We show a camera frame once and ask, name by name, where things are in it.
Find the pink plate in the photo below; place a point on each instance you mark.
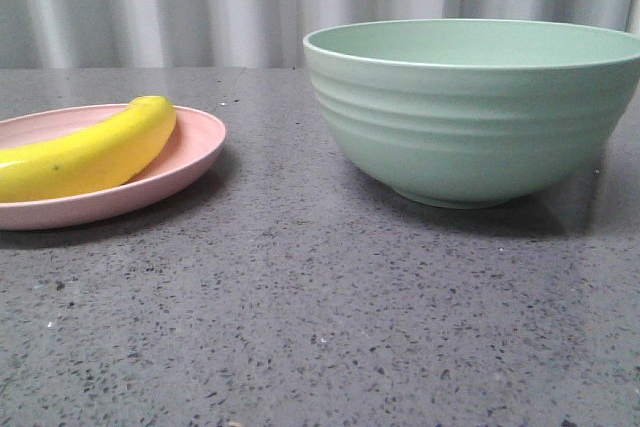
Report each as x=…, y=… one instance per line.
x=192, y=149

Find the green ribbed bowl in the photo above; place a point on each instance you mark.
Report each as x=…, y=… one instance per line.
x=468, y=113

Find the yellow banana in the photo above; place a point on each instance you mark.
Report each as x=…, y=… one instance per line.
x=98, y=157

